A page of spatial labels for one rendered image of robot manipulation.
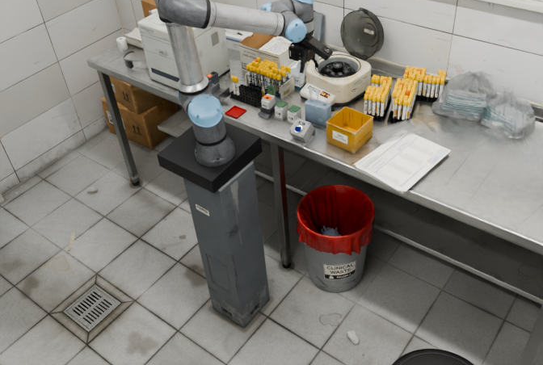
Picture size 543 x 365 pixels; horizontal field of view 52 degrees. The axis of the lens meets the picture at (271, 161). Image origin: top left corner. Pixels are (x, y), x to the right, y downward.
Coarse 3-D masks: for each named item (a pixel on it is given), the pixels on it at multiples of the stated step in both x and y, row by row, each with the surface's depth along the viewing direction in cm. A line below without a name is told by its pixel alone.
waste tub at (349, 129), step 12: (348, 108) 222; (336, 120) 221; (348, 120) 226; (360, 120) 221; (372, 120) 216; (336, 132) 215; (348, 132) 211; (360, 132) 213; (372, 132) 221; (336, 144) 218; (348, 144) 214; (360, 144) 216
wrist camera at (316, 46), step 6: (312, 36) 210; (306, 42) 208; (312, 42) 208; (318, 42) 210; (312, 48) 209; (318, 48) 208; (324, 48) 208; (318, 54) 209; (324, 54) 207; (330, 54) 209
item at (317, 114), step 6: (306, 102) 227; (312, 102) 227; (318, 102) 226; (324, 102) 226; (306, 108) 228; (312, 108) 226; (318, 108) 225; (324, 108) 223; (330, 108) 226; (306, 114) 230; (312, 114) 228; (318, 114) 226; (324, 114) 225; (330, 114) 228; (306, 120) 232; (312, 120) 230; (318, 120) 229; (324, 120) 227; (318, 126) 229; (324, 126) 229
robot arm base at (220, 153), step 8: (224, 136) 202; (200, 144) 202; (208, 144) 200; (216, 144) 201; (224, 144) 203; (232, 144) 208; (200, 152) 204; (208, 152) 202; (216, 152) 203; (224, 152) 204; (232, 152) 207; (200, 160) 206; (208, 160) 204; (216, 160) 204; (224, 160) 205
